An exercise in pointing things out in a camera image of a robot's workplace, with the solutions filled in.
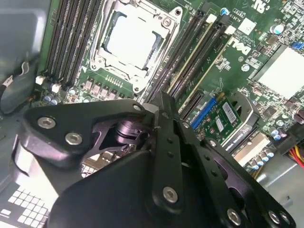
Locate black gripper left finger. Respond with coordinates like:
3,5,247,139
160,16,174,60
11,91,185,205

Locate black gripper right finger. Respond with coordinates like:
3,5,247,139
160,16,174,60
168,94,297,228

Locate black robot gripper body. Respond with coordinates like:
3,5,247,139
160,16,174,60
48,120,216,228

